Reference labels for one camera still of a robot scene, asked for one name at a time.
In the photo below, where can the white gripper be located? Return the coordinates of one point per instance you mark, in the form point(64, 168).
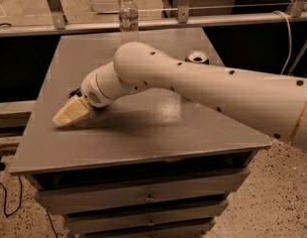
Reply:
point(90, 89)

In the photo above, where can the blue rxbar blueberry wrapper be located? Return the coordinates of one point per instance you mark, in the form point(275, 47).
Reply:
point(76, 91)

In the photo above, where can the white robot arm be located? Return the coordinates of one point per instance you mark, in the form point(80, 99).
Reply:
point(274, 104)

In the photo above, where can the clear plastic water bottle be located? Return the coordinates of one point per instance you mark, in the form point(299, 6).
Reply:
point(129, 21)

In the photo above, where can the grey drawer cabinet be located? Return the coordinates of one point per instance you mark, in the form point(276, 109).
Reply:
point(152, 136)

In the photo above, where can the middle grey drawer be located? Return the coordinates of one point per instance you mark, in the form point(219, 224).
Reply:
point(144, 215)

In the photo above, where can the grey drawer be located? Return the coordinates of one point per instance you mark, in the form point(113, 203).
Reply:
point(98, 197)
point(144, 215)
point(165, 230)

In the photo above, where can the bottom grey drawer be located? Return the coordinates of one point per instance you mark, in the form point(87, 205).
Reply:
point(165, 230)

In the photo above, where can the green soda can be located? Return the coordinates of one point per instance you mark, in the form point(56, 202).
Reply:
point(197, 57)

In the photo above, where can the top grey drawer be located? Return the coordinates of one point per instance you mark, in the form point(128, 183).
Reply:
point(98, 197)

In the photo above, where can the metal frame rail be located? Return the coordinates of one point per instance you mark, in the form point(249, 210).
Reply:
point(39, 17)

